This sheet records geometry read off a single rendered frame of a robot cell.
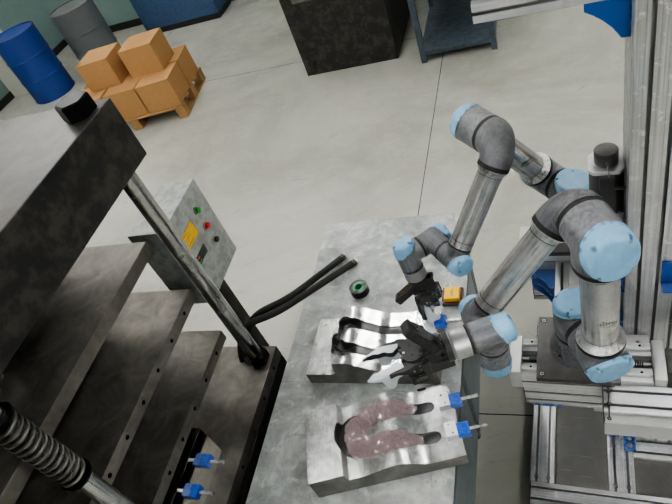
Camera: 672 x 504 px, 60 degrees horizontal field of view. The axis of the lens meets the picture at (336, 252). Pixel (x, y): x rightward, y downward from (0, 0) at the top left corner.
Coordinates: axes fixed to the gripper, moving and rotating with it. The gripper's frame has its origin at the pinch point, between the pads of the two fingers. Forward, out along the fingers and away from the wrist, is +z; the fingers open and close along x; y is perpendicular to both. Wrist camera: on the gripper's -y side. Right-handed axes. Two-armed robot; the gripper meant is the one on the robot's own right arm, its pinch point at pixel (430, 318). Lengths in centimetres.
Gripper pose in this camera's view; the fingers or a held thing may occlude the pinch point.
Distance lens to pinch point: 210.5
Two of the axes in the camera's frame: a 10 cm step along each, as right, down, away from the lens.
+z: 4.1, 7.6, 5.1
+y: 8.8, -1.7, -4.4
